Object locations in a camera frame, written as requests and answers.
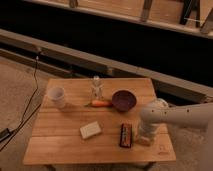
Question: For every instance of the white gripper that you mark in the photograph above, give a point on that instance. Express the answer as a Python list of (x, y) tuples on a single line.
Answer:
[(146, 133)]

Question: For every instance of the black whiteboard eraser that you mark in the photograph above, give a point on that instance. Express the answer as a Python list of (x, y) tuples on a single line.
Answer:
[(126, 135)]

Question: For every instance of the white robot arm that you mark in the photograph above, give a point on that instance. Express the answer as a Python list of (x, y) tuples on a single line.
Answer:
[(199, 116)]

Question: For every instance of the dark purple bowl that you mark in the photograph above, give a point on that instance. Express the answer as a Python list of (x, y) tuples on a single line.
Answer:
[(123, 100)]

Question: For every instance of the orange carrot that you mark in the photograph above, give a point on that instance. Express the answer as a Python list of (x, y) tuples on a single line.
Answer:
[(100, 103)]

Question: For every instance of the clear plastic bottle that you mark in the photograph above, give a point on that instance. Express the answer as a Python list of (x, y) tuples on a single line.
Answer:
[(96, 88)]

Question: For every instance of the wooden table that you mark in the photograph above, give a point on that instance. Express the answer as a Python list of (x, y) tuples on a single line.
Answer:
[(56, 137)]

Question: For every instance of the white paper cup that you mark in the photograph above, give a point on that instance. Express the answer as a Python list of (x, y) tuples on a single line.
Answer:
[(57, 96)]

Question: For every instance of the black device on floor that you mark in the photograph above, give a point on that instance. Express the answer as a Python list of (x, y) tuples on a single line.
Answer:
[(4, 134)]

